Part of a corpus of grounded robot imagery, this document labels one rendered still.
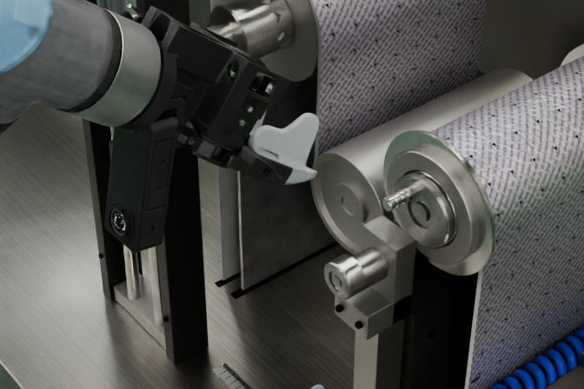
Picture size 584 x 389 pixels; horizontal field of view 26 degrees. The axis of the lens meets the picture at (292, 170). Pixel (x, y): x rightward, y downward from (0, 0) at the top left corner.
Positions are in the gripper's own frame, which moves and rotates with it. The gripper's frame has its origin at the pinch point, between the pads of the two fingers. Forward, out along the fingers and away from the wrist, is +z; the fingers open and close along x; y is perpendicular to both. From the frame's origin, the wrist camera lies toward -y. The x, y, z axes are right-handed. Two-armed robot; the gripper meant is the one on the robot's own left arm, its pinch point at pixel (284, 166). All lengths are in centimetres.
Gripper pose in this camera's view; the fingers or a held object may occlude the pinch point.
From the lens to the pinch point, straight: 104.3
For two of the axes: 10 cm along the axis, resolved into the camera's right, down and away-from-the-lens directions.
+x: -6.2, -4.8, 6.2
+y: 5.0, -8.5, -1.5
